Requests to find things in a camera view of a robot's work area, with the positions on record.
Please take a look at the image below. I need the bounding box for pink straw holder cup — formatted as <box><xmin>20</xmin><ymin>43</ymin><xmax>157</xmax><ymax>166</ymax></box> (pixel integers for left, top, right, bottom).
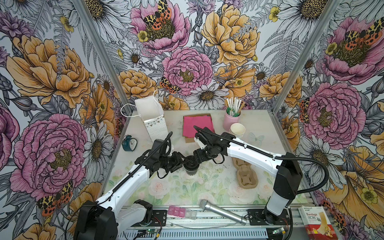
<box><xmin>223</xmin><ymin>112</ymin><xmax>241</xmax><ymax>132</ymax></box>

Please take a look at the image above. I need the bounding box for stack of white paper cups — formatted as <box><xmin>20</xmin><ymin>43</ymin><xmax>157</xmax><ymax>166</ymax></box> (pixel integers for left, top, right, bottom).
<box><xmin>230</xmin><ymin>123</ymin><xmax>246</xmax><ymax>139</ymax></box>

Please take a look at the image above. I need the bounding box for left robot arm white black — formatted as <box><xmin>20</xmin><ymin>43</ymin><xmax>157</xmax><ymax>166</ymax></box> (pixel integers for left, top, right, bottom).
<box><xmin>74</xmin><ymin>132</ymin><xmax>182</xmax><ymax>240</ymax></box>

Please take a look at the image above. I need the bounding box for teal alarm clock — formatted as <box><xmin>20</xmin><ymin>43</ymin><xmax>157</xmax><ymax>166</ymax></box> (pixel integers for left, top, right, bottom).
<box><xmin>122</xmin><ymin>135</ymin><xmax>138</xmax><ymax>152</ymax></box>

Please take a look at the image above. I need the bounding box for bandage box red white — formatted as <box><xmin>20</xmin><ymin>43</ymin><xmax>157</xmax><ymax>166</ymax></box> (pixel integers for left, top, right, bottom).
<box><xmin>299</xmin><ymin>206</ymin><xmax>338</xmax><ymax>240</ymax></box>

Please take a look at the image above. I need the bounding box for pink napkin stack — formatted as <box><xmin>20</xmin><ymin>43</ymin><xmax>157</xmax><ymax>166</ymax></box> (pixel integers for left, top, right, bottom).
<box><xmin>182</xmin><ymin>115</ymin><xmax>215</xmax><ymax>139</ymax></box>

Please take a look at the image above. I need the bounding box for brown cardboard napkin tray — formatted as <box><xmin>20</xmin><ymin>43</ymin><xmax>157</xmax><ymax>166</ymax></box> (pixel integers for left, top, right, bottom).
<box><xmin>182</xmin><ymin>113</ymin><xmax>212</xmax><ymax>144</ymax></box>

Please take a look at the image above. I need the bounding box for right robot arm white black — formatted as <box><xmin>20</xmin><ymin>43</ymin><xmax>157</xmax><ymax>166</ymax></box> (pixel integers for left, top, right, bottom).
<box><xmin>194</xmin><ymin>126</ymin><xmax>330</xmax><ymax>225</ymax></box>

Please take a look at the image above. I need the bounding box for silver microphone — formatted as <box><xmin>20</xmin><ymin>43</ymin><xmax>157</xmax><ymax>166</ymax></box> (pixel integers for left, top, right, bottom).
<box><xmin>199</xmin><ymin>199</ymin><xmax>247</xmax><ymax>226</ymax></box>

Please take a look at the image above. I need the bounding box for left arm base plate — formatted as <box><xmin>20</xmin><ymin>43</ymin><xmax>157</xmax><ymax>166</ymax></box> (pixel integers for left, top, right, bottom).
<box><xmin>139</xmin><ymin>210</ymin><xmax>168</xmax><ymax>227</ymax></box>

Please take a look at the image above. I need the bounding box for pink plastic clip box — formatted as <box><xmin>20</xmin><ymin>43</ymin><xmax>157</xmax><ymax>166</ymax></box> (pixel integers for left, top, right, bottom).
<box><xmin>168</xmin><ymin>206</ymin><xmax>197</xmax><ymax>221</ymax></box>

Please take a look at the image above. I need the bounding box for brown pulp cup carrier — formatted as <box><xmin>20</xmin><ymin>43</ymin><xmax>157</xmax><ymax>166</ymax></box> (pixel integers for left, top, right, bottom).
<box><xmin>232</xmin><ymin>158</ymin><xmax>259</xmax><ymax>189</ymax></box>

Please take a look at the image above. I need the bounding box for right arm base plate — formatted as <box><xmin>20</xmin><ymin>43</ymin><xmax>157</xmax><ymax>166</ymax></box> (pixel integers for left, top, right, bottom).
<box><xmin>247</xmin><ymin>209</ymin><xmax>291</xmax><ymax>226</ymax></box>

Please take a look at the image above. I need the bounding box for white paper gift bag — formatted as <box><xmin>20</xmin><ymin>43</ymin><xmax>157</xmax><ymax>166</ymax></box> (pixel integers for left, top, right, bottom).
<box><xmin>120</xmin><ymin>90</ymin><xmax>169</xmax><ymax>142</ymax></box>

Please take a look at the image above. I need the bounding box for black plastic cup lid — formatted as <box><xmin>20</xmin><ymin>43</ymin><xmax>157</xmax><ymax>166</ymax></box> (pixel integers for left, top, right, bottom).
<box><xmin>183</xmin><ymin>156</ymin><xmax>200</xmax><ymax>171</ymax></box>

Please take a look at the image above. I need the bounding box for paper coffee cup black sleeve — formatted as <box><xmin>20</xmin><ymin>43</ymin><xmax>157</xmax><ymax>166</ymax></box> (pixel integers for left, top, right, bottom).
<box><xmin>184</xmin><ymin>167</ymin><xmax>199</xmax><ymax>176</ymax></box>

